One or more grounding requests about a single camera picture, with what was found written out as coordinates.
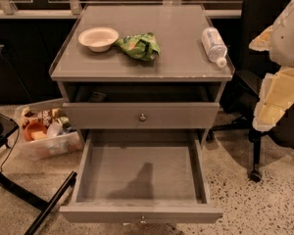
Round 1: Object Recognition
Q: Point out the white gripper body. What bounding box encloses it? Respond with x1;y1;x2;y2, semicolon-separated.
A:
269;0;294;68

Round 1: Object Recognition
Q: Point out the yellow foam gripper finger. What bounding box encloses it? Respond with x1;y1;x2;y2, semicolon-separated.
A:
249;25;272;52
252;67;294;132

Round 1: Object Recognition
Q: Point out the green rice chip bag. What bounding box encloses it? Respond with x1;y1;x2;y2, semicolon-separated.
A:
115;32;161;62

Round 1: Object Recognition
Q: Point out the closed grey top drawer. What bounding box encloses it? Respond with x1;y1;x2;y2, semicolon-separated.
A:
63;102;220;129

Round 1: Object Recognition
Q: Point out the round top drawer knob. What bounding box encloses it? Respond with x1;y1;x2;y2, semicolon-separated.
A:
139;114;147;122

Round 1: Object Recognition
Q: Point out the round drawer knob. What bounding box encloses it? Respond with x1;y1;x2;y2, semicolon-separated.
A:
139;215;147;225
139;114;147;122

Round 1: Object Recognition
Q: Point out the open grey middle drawer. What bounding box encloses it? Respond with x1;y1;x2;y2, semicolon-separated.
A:
60;130;222;223

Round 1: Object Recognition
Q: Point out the round middle drawer knob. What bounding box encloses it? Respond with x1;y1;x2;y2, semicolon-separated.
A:
139;215;147;225

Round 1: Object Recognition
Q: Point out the black office chair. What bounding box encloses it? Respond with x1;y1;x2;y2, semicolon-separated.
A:
213;0;294;182

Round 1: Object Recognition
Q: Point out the clear plastic water bottle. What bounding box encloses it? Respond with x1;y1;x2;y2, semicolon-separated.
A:
201;27;227;68

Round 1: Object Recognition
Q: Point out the white bowl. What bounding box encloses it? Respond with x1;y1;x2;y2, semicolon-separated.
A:
78;27;119;53

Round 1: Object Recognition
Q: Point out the clear plastic storage bin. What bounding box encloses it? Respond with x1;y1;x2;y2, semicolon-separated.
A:
14;98;83;161

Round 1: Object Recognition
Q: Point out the orange cup in bin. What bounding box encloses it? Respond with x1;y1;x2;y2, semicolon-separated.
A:
24;121;47;141

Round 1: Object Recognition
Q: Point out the black stand base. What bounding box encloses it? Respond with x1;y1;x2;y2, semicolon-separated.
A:
0;114;77;235

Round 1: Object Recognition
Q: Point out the black cable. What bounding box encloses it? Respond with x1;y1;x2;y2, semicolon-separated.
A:
0;44;21;173

